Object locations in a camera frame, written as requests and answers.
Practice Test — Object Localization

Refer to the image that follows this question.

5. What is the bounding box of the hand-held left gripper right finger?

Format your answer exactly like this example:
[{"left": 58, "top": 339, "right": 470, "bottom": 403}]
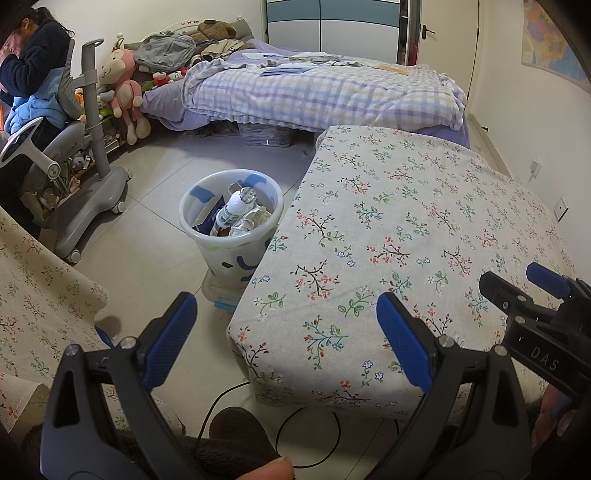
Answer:
[{"left": 374, "top": 292, "right": 534, "bottom": 480}]

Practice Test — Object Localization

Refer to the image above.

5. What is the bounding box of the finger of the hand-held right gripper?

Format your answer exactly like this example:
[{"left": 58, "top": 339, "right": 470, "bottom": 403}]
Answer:
[
  {"left": 479, "top": 271, "right": 561, "bottom": 324},
  {"left": 527, "top": 262, "right": 591, "bottom": 308}
]

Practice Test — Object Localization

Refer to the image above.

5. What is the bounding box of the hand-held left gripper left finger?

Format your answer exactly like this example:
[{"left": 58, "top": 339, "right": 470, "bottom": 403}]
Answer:
[{"left": 39, "top": 292, "right": 199, "bottom": 480}]

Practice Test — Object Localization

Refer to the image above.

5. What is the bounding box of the white plastic waste bin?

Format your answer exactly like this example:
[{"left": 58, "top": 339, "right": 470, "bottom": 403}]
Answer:
[{"left": 179, "top": 170, "right": 284, "bottom": 289}]

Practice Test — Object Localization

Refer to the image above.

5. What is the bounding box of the blue and white box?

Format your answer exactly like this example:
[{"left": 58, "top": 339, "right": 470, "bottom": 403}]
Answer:
[{"left": 191, "top": 182, "right": 245, "bottom": 234}]

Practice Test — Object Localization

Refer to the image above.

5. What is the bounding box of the silver foil wrapper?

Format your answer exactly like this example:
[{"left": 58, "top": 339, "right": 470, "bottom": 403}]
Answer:
[{"left": 228, "top": 205, "right": 273, "bottom": 238}]

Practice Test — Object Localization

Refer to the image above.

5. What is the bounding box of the white plastic bottle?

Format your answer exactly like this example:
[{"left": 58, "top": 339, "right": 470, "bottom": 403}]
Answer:
[{"left": 215, "top": 187, "right": 259, "bottom": 229}]

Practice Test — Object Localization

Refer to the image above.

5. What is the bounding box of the person's right hand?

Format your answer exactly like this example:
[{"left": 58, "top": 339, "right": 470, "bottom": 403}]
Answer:
[{"left": 531, "top": 383, "right": 580, "bottom": 450}]

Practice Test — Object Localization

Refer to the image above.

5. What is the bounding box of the person's left hand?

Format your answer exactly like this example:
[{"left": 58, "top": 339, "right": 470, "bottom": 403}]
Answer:
[{"left": 231, "top": 456, "right": 296, "bottom": 480}]

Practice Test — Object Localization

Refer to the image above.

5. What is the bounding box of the clear plastic storage box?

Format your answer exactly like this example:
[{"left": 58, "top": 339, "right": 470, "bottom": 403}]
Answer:
[{"left": 202, "top": 272, "right": 245, "bottom": 313}]

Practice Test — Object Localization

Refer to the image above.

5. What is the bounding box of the floral tablecloth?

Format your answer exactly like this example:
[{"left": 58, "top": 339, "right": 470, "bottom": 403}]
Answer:
[
  {"left": 0, "top": 205, "right": 185, "bottom": 435},
  {"left": 226, "top": 124, "right": 578, "bottom": 421}
]

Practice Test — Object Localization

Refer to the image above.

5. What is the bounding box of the grey office chair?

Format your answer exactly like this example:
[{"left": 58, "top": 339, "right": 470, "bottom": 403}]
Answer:
[{"left": 0, "top": 38, "right": 132, "bottom": 265}]

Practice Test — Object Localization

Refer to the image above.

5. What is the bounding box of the low wooden shelf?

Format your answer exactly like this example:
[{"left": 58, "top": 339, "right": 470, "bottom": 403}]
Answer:
[{"left": 69, "top": 115, "right": 130, "bottom": 181}]

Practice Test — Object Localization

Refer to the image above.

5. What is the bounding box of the grey under-bed storage box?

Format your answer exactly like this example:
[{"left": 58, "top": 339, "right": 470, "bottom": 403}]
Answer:
[{"left": 238, "top": 122, "right": 296, "bottom": 147}]

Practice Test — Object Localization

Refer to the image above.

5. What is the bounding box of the bed with purple sheet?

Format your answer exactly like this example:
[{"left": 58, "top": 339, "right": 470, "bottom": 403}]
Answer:
[{"left": 139, "top": 39, "right": 472, "bottom": 149}]

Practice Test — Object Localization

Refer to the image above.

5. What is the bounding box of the pink monkey plush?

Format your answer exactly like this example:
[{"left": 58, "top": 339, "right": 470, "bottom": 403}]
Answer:
[{"left": 95, "top": 37, "right": 152, "bottom": 146}]

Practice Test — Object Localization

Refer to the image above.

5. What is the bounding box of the white door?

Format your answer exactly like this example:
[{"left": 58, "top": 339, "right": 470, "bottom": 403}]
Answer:
[{"left": 418, "top": 0, "right": 478, "bottom": 70}]

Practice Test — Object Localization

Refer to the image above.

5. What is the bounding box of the small red plush toy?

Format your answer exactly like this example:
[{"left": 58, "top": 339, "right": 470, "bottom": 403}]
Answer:
[{"left": 151, "top": 69, "right": 185, "bottom": 88}]

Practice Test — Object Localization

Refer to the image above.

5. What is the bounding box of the blue jacket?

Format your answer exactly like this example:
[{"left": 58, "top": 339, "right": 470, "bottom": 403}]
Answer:
[{"left": 4, "top": 69, "right": 70, "bottom": 134}]

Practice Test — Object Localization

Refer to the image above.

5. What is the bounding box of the plaid blanket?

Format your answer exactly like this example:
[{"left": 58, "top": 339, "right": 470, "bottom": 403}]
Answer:
[{"left": 182, "top": 55, "right": 468, "bottom": 130}]

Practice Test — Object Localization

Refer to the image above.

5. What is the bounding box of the grey backpack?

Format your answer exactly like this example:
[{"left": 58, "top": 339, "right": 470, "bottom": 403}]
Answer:
[{"left": 134, "top": 32, "right": 197, "bottom": 68}]

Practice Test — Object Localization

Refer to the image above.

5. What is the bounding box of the blue booklet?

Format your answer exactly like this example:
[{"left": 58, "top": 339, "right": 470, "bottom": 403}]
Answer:
[{"left": 259, "top": 62, "right": 319, "bottom": 75}]

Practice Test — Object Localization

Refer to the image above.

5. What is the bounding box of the beige clothing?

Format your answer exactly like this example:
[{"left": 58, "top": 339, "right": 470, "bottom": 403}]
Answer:
[{"left": 191, "top": 39, "right": 254, "bottom": 61}]

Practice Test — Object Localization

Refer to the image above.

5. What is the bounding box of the blue and white wardrobe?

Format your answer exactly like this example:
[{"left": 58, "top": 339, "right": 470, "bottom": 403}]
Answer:
[{"left": 265, "top": 0, "right": 409, "bottom": 63}]

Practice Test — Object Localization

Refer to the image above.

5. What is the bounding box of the brown teddy bear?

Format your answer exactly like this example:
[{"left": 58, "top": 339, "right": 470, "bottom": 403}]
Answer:
[{"left": 196, "top": 19, "right": 238, "bottom": 42}]

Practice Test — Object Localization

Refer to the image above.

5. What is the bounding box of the black cable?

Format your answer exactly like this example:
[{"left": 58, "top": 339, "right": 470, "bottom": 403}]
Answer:
[{"left": 196, "top": 381, "right": 400, "bottom": 469}]

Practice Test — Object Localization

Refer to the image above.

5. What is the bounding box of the wall map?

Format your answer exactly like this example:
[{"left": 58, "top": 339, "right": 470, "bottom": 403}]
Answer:
[{"left": 521, "top": 0, "right": 591, "bottom": 93}]

